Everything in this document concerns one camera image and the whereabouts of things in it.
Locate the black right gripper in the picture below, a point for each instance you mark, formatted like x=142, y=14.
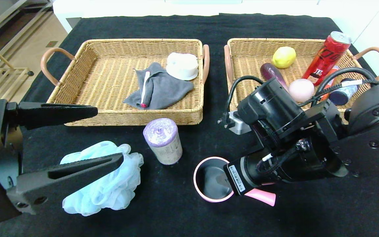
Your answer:
x=236, y=178

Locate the pink toy saucepan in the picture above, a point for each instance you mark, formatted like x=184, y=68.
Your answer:
x=202, y=194

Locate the light blue bath pouf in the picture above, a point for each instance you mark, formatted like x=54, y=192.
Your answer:
x=117, y=187

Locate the purple garbage bag roll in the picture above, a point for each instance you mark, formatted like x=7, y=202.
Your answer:
x=164, y=144

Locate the purple eggplant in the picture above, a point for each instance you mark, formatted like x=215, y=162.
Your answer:
x=271, y=72

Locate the pale pink round fruit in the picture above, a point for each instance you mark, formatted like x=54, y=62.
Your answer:
x=301, y=90

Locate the red cola can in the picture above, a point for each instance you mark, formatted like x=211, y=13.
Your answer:
x=327, y=56

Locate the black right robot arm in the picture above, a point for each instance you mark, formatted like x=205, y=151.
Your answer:
x=275, y=105

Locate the wooden rolling rack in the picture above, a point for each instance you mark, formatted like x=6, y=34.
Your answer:
x=15, y=69

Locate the white marker pink cap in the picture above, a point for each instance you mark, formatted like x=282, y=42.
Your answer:
x=145, y=90

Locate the grey microfibre towel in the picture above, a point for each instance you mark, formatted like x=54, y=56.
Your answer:
x=166, y=92

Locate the wooden shelf unit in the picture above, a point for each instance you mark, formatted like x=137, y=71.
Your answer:
x=15, y=26

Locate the white table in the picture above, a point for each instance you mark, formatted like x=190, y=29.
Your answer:
x=71, y=10

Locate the yellow lemon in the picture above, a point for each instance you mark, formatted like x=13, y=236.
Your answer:
x=283, y=57

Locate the small can dark blue lid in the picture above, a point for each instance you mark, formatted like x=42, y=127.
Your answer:
x=339, y=97

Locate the orange sausage stick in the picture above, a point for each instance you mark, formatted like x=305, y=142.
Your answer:
x=334, y=70

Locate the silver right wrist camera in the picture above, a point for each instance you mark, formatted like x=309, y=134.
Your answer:
x=240, y=126

